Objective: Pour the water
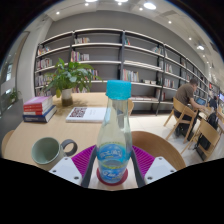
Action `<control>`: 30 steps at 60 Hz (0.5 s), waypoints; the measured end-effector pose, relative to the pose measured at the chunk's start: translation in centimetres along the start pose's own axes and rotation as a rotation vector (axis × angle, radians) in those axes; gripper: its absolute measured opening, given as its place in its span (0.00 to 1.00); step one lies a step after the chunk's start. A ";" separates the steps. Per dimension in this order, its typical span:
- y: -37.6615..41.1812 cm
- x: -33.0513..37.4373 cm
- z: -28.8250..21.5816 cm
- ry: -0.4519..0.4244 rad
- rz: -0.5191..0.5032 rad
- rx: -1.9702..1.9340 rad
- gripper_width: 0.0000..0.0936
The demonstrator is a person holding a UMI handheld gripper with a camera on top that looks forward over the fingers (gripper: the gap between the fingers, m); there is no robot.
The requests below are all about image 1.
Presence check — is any flat round red coaster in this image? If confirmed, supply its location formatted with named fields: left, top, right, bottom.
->
left=95, top=166, right=130, bottom=187

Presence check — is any pink book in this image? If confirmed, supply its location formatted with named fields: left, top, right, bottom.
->
left=23, top=95, right=54, bottom=106

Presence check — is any potted green leafy plant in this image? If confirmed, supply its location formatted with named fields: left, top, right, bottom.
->
left=44, top=58, right=102, bottom=108

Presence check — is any black bag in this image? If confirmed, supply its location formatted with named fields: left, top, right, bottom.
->
left=195, top=133, right=213, bottom=161

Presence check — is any clear bottle with blue cap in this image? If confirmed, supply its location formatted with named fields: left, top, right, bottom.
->
left=96, top=79, right=133, bottom=185

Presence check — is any black backpack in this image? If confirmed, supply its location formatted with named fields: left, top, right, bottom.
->
left=206, top=112, right=220, bottom=132

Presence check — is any grey shelf unit with books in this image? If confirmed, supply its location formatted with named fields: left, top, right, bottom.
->
left=34, top=27, right=214, bottom=116

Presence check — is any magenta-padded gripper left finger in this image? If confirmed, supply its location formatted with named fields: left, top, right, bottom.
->
left=49, top=144, right=100, bottom=189

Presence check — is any dark blue book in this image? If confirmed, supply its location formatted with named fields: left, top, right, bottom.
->
left=22, top=105, right=58, bottom=124

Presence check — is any red book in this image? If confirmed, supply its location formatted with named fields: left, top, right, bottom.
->
left=23, top=101, right=55, bottom=113
left=23, top=107, right=55, bottom=117

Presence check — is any person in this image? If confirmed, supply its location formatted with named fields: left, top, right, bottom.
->
left=173, top=77, right=205, bottom=135
left=207, top=95, right=220, bottom=112

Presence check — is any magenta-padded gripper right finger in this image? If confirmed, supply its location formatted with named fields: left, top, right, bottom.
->
left=129, top=144, right=177, bottom=189

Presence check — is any grey-green mug with oval pattern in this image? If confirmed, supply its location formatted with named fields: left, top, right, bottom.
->
left=30, top=136, right=79, bottom=171

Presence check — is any open laptop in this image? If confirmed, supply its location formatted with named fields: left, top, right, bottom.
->
left=195, top=96, right=207, bottom=106

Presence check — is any small potted plant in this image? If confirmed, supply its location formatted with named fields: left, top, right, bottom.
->
left=7, top=89, right=22, bottom=105

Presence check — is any group of round ceiling lights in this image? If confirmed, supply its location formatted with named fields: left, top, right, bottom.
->
left=54, top=0, right=206, bottom=52

